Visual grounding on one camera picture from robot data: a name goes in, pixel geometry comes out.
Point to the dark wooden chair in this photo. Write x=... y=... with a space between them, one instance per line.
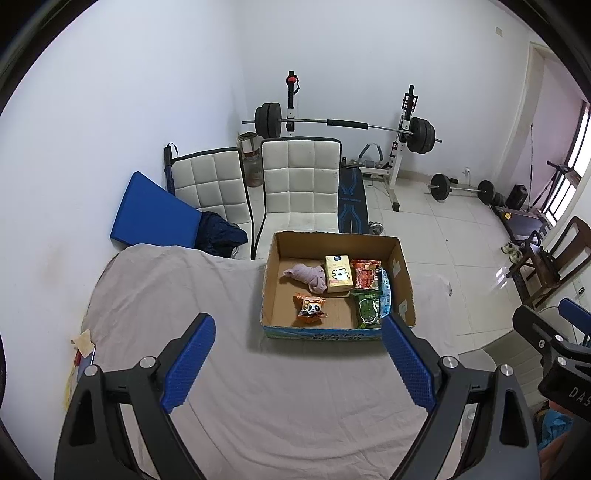
x=565 y=263

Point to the yellow tissue packet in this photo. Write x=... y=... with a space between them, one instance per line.
x=338 y=274

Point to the long barbell with black plates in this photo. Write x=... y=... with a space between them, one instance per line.
x=346 y=123

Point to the grey plastic chair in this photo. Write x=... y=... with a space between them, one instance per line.
x=498 y=364

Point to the clear plastic jar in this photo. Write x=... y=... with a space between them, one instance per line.
x=251 y=161

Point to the dark blue garment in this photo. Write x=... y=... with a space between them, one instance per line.
x=221 y=233

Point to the black treadmill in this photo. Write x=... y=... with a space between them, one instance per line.
x=519 y=221

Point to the white padded chair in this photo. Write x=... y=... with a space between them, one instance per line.
x=210 y=184
x=300 y=180

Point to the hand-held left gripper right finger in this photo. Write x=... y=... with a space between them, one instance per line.
x=408 y=362

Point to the green snack packet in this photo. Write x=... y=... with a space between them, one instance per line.
x=368 y=310

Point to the blue foam cushion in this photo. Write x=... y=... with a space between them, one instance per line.
x=152 y=212

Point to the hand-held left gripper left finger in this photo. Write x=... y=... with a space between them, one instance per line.
x=189 y=362

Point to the white weight bench rack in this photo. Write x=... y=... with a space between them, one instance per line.
x=398 y=161

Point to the purple cloth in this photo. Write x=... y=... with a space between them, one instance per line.
x=307 y=276

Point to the black and blue bench pad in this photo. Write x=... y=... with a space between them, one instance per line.
x=352 y=198

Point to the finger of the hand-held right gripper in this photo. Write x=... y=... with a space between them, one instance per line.
x=577 y=318
x=535 y=327

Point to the red snack packet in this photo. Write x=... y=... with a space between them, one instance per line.
x=366 y=274

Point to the short barbell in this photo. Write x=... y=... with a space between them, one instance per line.
x=438 y=186

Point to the long blue snack packet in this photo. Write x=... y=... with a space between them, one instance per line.
x=385 y=290

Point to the black and blue stick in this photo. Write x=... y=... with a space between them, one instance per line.
x=169 y=166

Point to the beige paper napkin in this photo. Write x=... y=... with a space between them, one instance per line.
x=83 y=341

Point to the pair of light shoes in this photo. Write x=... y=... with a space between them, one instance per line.
x=511 y=251

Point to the cardboard box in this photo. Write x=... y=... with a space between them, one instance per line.
x=277 y=295

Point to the black bag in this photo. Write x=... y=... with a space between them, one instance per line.
x=517 y=196

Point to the orange panda snack packet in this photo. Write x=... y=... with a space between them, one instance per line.
x=310 y=309

